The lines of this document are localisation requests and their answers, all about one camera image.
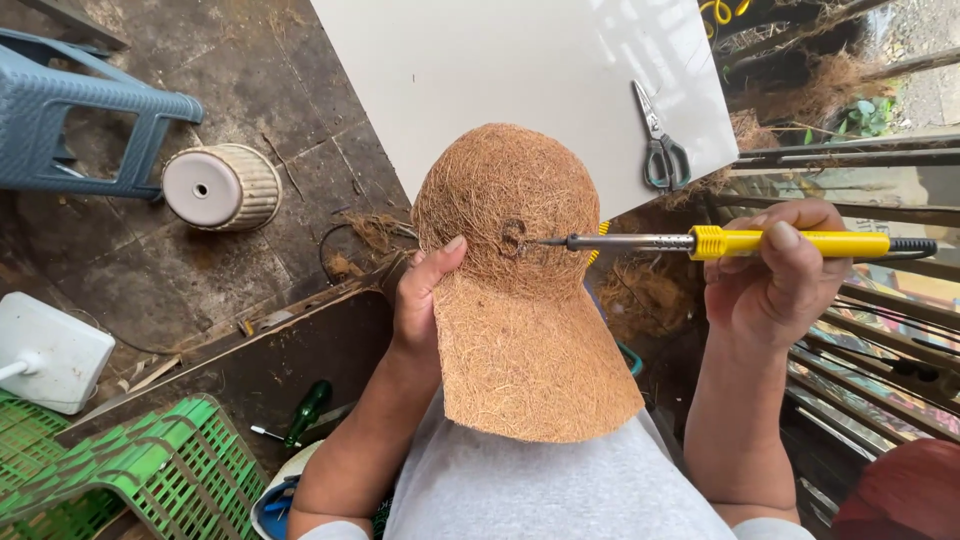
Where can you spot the person's left hand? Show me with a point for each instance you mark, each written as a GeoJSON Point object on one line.
{"type": "Point", "coordinates": [417, 300]}

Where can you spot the person's right hand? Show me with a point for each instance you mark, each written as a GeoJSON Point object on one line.
{"type": "Point", "coordinates": [772, 292]}

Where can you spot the yellow soldering iron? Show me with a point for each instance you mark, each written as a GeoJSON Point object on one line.
{"type": "Point", "coordinates": [750, 243]}

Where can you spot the coconut fibre cap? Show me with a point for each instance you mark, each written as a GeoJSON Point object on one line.
{"type": "Point", "coordinates": [517, 285]}

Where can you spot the wooden slat bench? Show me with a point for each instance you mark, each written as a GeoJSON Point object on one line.
{"type": "Point", "coordinates": [877, 352]}

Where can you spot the heap of coconut fibre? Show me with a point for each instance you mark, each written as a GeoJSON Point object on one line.
{"type": "Point", "coordinates": [645, 296]}

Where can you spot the green plant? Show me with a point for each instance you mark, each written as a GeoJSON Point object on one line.
{"type": "Point", "coordinates": [862, 118]}

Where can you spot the beige ribbed plastic pot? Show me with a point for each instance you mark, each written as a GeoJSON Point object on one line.
{"type": "Point", "coordinates": [222, 187]}

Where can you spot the person's grey shirt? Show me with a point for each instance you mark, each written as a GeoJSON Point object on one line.
{"type": "Point", "coordinates": [547, 487]}

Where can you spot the white board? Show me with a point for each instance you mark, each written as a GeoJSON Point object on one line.
{"type": "Point", "coordinates": [517, 82]}

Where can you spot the blue and white helmet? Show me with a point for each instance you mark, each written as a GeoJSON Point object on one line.
{"type": "Point", "coordinates": [279, 499]}

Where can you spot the green plastic basket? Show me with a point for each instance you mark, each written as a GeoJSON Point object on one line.
{"type": "Point", "coordinates": [135, 472]}

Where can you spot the white plastic box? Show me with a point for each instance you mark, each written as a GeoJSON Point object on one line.
{"type": "Point", "coordinates": [49, 352]}

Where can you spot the blue-grey plastic stool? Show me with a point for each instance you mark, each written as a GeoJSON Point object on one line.
{"type": "Point", "coordinates": [67, 120]}

